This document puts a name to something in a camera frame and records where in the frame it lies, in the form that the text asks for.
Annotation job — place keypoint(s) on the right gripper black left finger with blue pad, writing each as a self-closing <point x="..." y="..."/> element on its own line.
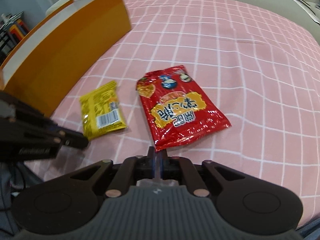
<point x="129" y="172"/>

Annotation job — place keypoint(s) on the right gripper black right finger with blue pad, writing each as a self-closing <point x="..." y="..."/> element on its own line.
<point x="184" y="172"/>

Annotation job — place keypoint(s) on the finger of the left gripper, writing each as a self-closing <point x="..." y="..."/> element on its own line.
<point x="72" y="138"/>

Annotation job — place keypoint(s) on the yellow snack packet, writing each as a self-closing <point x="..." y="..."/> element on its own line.
<point x="100" y="111"/>

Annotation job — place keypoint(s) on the red snack bag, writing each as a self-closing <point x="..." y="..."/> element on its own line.
<point x="177" y="109"/>

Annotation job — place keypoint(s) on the person's jeans leg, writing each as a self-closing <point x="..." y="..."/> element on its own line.
<point x="14" y="179"/>

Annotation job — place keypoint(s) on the orange cardboard box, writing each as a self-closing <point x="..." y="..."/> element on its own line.
<point x="53" y="56"/>

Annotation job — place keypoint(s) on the dark dining table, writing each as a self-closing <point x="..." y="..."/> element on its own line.
<point x="7" y="43"/>

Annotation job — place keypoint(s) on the stacked colourful stools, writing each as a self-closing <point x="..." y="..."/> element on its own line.
<point x="17" y="29"/>

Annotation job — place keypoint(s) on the pink checkered tablecloth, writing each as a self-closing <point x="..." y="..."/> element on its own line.
<point x="258" y="68"/>

